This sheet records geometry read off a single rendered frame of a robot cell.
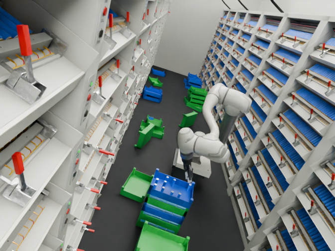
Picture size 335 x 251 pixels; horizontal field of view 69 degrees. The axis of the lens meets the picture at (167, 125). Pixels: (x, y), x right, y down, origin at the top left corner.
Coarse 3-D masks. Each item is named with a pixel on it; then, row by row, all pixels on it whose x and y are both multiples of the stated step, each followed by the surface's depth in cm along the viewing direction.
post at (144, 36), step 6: (150, 0) 168; (156, 0) 168; (150, 6) 170; (150, 12) 171; (144, 36) 179; (138, 60) 186; (138, 66) 188; (132, 84) 195; (126, 108) 204; (120, 138) 220
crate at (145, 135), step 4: (152, 124) 283; (148, 128) 270; (152, 128) 277; (140, 132) 259; (144, 132) 260; (148, 132) 267; (152, 132) 286; (140, 136) 260; (144, 136) 259; (148, 136) 275; (140, 140) 262; (144, 140) 265; (148, 140) 284; (140, 144) 264; (144, 144) 273; (140, 148) 266
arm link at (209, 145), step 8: (208, 96) 178; (216, 96) 178; (208, 104) 173; (216, 104) 180; (208, 112) 166; (208, 120) 161; (216, 128) 154; (208, 136) 145; (216, 136) 146; (200, 144) 143; (208, 144) 141; (216, 144) 140; (200, 152) 144; (208, 152) 141; (216, 152) 139
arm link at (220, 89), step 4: (216, 84) 187; (220, 84) 186; (212, 88) 183; (216, 88) 182; (220, 88) 182; (224, 88) 181; (228, 88) 182; (208, 92) 183; (212, 92) 179; (216, 92) 179; (220, 92) 179; (224, 92) 179; (220, 96) 180; (224, 96) 179; (220, 100) 181
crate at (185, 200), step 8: (160, 176) 181; (168, 176) 180; (152, 184) 161; (160, 184) 176; (168, 184) 179; (176, 184) 181; (184, 184) 180; (192, 184) 177; (152, 192) 163; (160, 192) 162; (168, 192) 171; (176, 192) 174; (184, 192) 176; (192, 192) 171; (168, 200) 163; (176, 200) 162; (184, 200) 162; (192, 200) 160
